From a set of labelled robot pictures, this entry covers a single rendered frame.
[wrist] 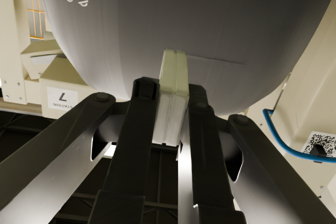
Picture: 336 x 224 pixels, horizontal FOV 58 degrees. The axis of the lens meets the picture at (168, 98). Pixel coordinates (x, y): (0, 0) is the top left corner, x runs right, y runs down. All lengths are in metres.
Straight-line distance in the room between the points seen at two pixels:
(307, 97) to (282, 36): 0.34
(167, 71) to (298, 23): 0.17
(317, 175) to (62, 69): 0.74
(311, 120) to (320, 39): 0.15
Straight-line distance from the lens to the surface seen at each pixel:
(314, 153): 0.67
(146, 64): 0.33
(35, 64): 1.09
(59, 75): 0.95
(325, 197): 1.38
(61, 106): 0.97
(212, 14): 0.28
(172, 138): 0.15
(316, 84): 0.61
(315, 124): 0.64
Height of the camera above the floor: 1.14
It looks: 34 degrees up
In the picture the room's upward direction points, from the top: 169 degrees counter-clockwise
